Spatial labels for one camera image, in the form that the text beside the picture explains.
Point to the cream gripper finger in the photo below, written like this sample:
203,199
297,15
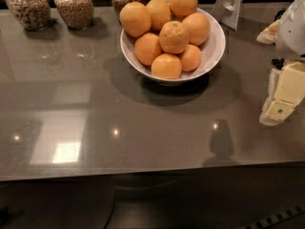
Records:
286,91
268,35

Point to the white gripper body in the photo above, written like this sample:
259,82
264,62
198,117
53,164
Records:
293,32

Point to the orange speckled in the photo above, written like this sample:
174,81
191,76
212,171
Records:
174,37

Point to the white ceramic bowl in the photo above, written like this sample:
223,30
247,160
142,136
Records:
211,52

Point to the black object at right edge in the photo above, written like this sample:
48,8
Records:
278,63

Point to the white stand card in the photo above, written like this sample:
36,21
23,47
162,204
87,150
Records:
227,12

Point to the orange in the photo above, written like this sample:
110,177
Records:
166,66
182,8
190,58
135,19
160,13
198,26
147,48

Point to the orange front right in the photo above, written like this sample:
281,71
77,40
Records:
190,58

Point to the orange top back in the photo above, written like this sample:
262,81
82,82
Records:
182,8

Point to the orange front centre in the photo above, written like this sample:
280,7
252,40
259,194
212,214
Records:
166,66

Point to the orange back middle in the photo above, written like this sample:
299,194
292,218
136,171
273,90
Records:
160,13

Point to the orange front left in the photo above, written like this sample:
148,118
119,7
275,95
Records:
147,48

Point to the orange far left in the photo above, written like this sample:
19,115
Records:
135,19

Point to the glass jar with grains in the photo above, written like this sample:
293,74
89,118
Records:
77,14

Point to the glass jar far left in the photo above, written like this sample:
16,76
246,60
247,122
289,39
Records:
33,15

